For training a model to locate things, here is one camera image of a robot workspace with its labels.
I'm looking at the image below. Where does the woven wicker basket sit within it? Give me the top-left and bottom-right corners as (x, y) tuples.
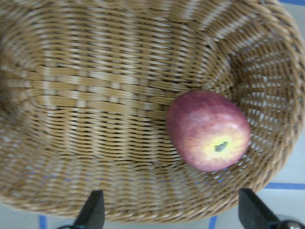
(0, 0), (305, 222)

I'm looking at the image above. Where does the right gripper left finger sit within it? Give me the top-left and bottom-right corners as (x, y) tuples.
(73, 190), (105, 229)

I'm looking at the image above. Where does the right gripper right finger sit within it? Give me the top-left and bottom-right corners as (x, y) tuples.
(238, 188), (280, 229)

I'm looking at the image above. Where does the red yellow apple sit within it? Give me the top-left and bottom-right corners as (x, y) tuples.
(166, 90), (251, 172)

